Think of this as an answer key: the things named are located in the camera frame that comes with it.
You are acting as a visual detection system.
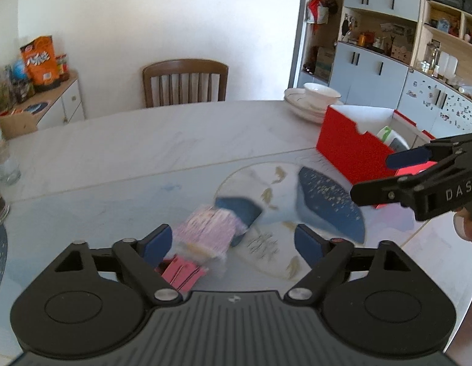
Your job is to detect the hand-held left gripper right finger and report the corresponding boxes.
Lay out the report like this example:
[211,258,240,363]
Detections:
[285,224,412,307]

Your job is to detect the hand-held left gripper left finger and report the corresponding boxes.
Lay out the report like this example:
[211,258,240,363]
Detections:
[53,224,183,306]

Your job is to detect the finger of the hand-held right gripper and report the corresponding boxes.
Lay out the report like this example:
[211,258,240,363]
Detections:
[386,133,472,170]
[350,152,465,209]

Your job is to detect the pink binder clip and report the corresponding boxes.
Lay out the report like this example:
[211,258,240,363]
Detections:
[156,255,210,292]

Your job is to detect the pink purple snack packet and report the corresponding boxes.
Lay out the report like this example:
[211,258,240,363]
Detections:
[171,204,248,265]

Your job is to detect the red cardboard box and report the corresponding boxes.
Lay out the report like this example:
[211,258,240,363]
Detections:
[316,104,438,210]

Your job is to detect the white marble desktop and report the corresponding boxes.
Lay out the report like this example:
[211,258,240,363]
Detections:
[0,99,472,366]

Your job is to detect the person's right hand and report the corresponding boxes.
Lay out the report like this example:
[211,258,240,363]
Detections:
[452,204,472,254]

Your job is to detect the white green container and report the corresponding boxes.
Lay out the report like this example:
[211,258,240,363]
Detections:
[376,125,410,151]

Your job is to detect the white plastic containers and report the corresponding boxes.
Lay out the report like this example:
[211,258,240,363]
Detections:
[438,51,459,79]

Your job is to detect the glass storage jar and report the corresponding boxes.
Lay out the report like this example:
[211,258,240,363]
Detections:
[427,40,442,73]

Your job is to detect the small wooden box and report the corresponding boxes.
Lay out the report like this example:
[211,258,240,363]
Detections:
[390,44,412,62]

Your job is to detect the white gold-rimmed bowl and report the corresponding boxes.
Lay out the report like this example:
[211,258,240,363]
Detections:
[304,83,342,110]

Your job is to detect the stack of white plates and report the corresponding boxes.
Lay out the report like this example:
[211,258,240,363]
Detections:
[284,87,344,124]

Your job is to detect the shelf cardboard box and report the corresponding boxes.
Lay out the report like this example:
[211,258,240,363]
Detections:
[315,47,336,81]

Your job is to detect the clear drinking glass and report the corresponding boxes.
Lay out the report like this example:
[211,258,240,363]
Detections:
[0,141,22,185]

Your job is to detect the white side cabinet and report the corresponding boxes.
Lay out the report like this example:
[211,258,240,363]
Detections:
[0,70,86,140]

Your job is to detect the red hanging bag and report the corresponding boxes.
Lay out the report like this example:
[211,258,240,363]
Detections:
[306,0,330,25]

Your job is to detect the wooden chair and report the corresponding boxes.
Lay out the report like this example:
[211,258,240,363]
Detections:
[142,59,229,108]

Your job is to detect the small blue round mat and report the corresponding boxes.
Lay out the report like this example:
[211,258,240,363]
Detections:
[24,101,52,114]

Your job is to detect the brown cardboard box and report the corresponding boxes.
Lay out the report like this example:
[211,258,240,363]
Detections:
[0,110,38,140]

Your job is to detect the red jar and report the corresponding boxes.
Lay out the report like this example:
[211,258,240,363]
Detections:
[55,54,71,81]

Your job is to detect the dark snack packets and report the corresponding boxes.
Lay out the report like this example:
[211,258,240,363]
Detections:
[0,59,36,113]

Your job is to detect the orange snack bag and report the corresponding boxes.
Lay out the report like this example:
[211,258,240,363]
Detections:
[20,35,61,86]

